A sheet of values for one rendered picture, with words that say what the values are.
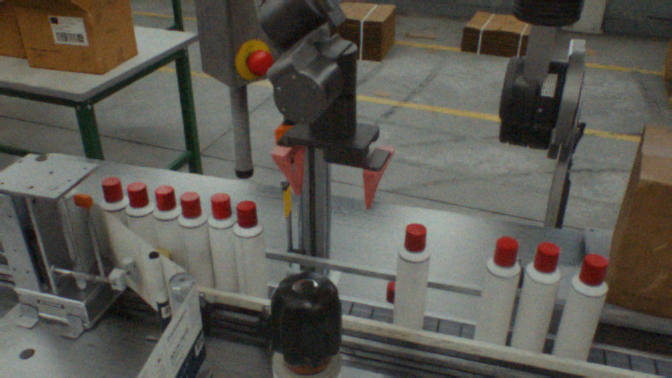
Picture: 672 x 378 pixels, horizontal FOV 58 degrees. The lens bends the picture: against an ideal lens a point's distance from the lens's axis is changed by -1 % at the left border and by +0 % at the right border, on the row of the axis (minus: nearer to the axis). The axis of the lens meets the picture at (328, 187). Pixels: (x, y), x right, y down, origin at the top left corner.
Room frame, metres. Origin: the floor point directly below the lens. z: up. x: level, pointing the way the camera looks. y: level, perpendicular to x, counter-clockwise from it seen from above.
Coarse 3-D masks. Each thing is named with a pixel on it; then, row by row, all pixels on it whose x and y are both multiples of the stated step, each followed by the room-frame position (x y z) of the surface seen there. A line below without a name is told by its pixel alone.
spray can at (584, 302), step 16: (592, 256) 0.70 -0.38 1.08; (592, 272) 0.68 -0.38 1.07; (576, 288) 0.68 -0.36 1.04; (592, 288) 0.68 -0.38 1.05; (608, 288) 0.69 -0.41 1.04; (576, 304) 0.68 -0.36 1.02; (592, 304) 0.67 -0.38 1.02; (576, 320) 0.67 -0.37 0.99; (592, 320) 0.67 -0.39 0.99; (560, 336) 0.69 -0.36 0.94; (576, 336) 0.67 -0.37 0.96; (592, 336) 0.68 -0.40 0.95; (560, 352) 0.68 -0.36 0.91; (576, 352) 0.67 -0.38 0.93
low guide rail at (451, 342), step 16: (208, 288) 0.83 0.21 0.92; (240, 304) 0.81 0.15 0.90; (256, 304) 0.80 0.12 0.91; (352, 320) 0.75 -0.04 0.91; (368, 320) 0.75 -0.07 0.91; (400, 336) 0.73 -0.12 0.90; (416, 336) 0.72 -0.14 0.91; (432, 336) 0.72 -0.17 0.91; (448, 336) 0.72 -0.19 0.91; (480, 352) 0.69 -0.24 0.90; (496, 352) 0.69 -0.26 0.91; (512, 352) 0.68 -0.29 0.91; (528, 352) 0.68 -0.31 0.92; (560, 368) 0.66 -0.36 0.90; (576, 368) 0.65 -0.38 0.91; (592, 368) 0.65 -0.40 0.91; (608, 368) 0.65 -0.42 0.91
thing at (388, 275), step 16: (272, 256) 0.87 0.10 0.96; (288, 256) 0.87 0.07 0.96; (304, 256) 0.87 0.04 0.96; (352, 272) 0.83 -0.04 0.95; (368, 272) 0.83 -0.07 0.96; (384, 272) 0.82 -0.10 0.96; (448, 288) 0.79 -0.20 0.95; (464, 288) 0.78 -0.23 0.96; (480, 288) 0.78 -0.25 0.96; (560, 304) 0.74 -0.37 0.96; (624, 320) 0.71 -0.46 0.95; (640, 320) 0.71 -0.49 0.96; (656, 320) 0.70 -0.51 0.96
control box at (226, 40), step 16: (208, 0) 0.88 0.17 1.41; (224, 0) 0.84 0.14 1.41; (240, 0) 0.85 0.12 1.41; (208, 16) 0.88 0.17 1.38; (224, 16) 0.84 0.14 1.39; (240, 16) 0.85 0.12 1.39; (256, 16) 0.86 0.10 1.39; (208, 32) 0.88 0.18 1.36; (224, 32) 0.85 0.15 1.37; (240, 32) 0.85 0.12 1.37; (256, 32) 0.86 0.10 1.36; (208, 48) 0.89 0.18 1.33; (224, 48) 0.85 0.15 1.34; (240, 48) 0.84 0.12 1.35; (256, 48) 0.86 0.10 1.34; (272, 48) 0.88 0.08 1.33; (208, 64) 0.89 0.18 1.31; (224, 64) 0.85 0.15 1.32; (240, 64) 0.84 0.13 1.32; (224, 80) 0.86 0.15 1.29; (240, 80) 0.84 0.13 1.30; (256, 80) 0.86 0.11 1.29
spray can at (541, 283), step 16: (544, 256) 0.71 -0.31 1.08; (528, 272) 0.72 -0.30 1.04; (544, 272) 0.71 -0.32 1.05; (560, 272) 0.72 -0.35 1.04; (528, 288) 0.71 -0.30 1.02; (544, 288) 0.70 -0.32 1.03; (528, 304) 0.71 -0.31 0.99; (544, 304) 0.70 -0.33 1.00; (528, 320) 0.70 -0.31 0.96; (544, 320) 0.70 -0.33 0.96; (512, 336) 0.73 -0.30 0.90; (528, 336) 0.70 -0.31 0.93; (544, 336) 0.70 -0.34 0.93
